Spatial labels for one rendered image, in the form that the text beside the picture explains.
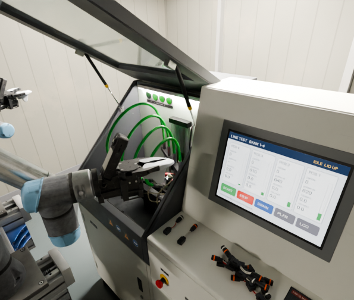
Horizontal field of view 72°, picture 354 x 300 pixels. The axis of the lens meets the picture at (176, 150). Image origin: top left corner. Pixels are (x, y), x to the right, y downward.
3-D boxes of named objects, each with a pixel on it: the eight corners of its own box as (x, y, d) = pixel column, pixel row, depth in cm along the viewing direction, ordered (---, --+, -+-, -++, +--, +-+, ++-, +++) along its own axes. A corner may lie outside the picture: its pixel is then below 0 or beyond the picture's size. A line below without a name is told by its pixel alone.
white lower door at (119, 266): (97, 272, 186) (78, 203, 153) (100, 271, 187) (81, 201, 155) (154, 339, 146) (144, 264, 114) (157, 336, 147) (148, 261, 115)
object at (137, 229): (80, 203, 153) (74, 182, 145) (86, 200, 155) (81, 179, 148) (143, 261, 115) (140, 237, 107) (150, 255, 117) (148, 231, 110)
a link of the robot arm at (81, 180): (72, 167, 61) (71, 181, 54) (91, 163, 63) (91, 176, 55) (79, 193, 64) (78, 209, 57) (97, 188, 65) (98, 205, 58)
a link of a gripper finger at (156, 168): (156, 166, 65) (124, 173, 63) (156, 160, 64) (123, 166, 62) (161, 173, 61) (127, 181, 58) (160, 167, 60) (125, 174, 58)
